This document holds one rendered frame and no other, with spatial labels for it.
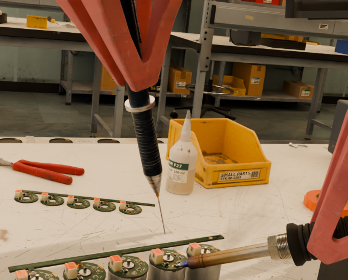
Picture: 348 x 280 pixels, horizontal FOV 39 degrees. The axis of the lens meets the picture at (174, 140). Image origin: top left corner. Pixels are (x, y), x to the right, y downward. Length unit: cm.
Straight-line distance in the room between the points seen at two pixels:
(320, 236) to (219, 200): 32
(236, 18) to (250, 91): 218
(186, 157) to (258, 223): 11
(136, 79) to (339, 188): 11
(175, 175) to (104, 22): 39
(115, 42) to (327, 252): 16
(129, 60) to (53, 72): 452
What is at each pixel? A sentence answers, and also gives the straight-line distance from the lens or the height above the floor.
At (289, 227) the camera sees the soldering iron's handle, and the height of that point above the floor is 86.
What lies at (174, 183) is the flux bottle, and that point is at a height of 76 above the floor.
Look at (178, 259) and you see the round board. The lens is 33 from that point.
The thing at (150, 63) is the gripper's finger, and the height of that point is 94.
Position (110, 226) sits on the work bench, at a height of 75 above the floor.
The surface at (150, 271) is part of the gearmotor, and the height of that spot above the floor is 81.
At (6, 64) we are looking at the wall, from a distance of 471.
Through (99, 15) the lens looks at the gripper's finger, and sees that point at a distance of 22.
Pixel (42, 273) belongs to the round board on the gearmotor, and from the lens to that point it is 31.
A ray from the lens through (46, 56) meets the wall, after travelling 473.
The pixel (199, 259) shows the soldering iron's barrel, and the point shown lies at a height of 82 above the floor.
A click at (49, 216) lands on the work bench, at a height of 75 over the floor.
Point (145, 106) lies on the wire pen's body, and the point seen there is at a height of 92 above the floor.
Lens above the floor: 97
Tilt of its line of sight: 16 degrees down
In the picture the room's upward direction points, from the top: 7 degrees clockwise
